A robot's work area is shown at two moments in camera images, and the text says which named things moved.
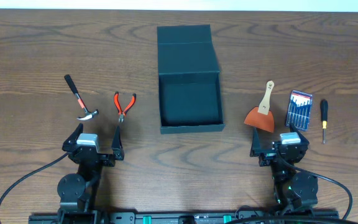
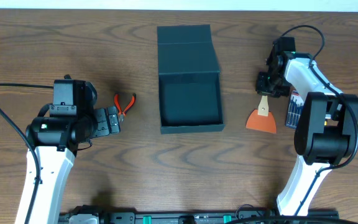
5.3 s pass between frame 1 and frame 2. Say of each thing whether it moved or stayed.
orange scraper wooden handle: stayed
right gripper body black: moved
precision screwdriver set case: stayed
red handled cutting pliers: stayed
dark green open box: stayed
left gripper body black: moved
